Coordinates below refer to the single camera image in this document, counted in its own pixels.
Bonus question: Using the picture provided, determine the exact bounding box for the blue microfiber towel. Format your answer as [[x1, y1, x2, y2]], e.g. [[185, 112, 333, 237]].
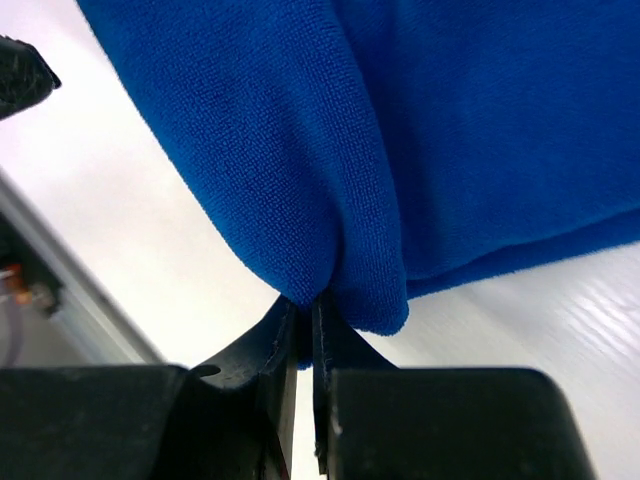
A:
[[74, 0, 640, 337]]

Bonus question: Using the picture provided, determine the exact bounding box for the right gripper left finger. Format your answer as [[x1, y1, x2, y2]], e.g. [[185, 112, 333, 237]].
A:
[[1, 298, 297, 479]]

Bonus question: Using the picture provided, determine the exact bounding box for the aluminium rail frame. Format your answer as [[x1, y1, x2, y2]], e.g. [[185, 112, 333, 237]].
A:
[[1, 179, 163, 367]]

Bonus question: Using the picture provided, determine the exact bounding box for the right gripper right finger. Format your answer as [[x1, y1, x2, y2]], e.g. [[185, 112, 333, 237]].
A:
[[311, 294, 595, 480]]

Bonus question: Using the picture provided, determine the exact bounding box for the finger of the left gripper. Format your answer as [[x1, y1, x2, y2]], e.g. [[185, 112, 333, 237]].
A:
[[0, 36, 61, 120]]

